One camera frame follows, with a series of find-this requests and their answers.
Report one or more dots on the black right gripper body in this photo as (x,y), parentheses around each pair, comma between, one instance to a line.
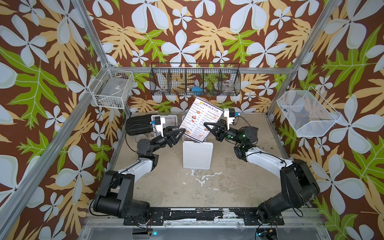
(235,136)

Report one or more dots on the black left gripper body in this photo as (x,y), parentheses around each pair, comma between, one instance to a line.
(164,141)

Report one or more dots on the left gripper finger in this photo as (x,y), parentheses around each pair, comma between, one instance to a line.
(166,130)
(175,136)

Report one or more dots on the dim sum menu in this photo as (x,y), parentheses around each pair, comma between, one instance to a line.
(199,113)

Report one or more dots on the white menu holder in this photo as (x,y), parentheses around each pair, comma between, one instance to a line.
(171,120)
(197,155)

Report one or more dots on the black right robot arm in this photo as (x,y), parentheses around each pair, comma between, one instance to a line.
(298,185)

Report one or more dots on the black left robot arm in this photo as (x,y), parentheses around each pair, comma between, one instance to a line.
(115,195)

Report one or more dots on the black plastic case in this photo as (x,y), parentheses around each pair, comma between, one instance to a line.
(138,125)

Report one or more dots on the blue object in basket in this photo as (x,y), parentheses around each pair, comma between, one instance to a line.
(197,91)

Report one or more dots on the white mesh basket right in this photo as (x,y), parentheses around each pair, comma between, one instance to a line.
(308,112)

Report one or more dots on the black wire basket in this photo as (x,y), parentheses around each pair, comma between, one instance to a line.
(216,79)

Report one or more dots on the white wire basket left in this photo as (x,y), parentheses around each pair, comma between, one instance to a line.
(111,87)

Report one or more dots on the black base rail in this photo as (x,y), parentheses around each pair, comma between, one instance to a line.
(158,216)

